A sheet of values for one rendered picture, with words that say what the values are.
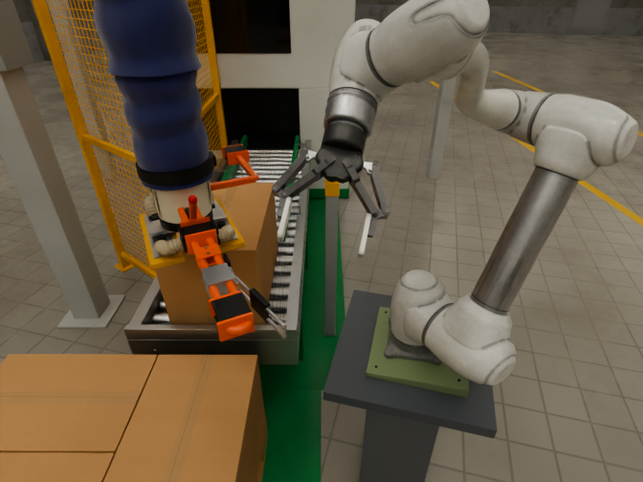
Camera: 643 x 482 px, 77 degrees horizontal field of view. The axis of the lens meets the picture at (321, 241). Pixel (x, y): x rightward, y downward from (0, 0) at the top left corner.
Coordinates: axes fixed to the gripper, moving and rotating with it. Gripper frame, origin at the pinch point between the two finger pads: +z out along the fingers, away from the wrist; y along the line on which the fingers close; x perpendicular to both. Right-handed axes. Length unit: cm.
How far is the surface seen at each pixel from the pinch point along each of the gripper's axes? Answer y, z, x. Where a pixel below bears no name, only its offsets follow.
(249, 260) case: 30, -6, -86
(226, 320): 16.0, 16.3, -16.8
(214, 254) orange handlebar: 27.4, 1.4, -34.4
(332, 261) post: 0, -23, -146
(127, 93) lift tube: 59, -34, -27
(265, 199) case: 36, -39, -112
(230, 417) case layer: 22, 48, -83
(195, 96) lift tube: 45, -41, -35
